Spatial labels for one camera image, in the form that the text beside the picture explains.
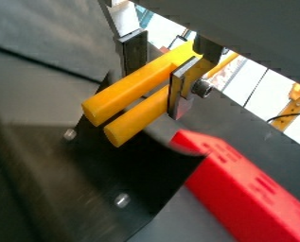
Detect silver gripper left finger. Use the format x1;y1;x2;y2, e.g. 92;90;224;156
118;28;149;76

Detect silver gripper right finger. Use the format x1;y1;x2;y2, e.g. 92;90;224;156
168;35;223;120

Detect yellow square-circle peg object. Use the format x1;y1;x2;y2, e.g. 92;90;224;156
81;40;242;148

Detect black curved regrasp stand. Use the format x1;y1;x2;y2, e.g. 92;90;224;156
0;69;204;242

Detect red fixture block with holes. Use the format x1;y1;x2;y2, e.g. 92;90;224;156
172;130;300;242

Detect yellow frame outside enclosure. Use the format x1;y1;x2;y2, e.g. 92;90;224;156
268;83;300;131

